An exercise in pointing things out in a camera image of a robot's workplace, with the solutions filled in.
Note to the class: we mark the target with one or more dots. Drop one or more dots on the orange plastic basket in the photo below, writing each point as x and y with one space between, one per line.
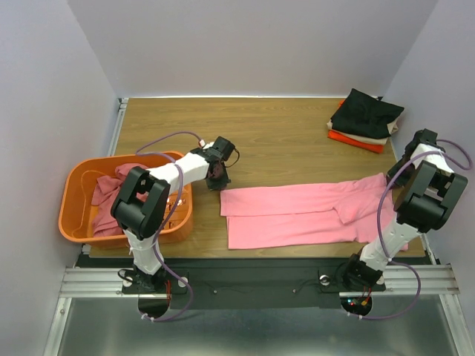
77 212

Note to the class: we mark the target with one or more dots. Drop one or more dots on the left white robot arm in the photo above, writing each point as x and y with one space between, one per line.
148 198

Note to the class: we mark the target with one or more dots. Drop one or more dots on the light pink t shirt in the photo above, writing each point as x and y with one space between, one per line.
320 213

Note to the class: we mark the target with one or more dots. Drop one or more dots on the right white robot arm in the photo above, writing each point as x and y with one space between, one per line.
430 190

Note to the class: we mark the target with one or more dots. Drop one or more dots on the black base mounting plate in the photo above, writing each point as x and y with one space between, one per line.
251 283

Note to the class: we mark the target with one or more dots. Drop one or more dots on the aluminium frame rail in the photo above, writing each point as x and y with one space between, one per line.
94 275

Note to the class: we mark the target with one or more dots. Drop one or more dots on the folded black t shirt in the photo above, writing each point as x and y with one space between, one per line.
376 110

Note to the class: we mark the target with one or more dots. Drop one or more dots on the folded orange t shirt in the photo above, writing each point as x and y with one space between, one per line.
352 141

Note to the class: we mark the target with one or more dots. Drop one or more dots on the folded beige t shirt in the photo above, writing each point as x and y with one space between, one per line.
392 128

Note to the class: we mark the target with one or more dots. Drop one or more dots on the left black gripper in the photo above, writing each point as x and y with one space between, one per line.
222 183

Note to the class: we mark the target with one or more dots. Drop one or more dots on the dusty rose shirt in basket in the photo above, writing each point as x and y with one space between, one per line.
104 195

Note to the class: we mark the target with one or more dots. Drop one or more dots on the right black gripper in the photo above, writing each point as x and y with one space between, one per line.
395 174

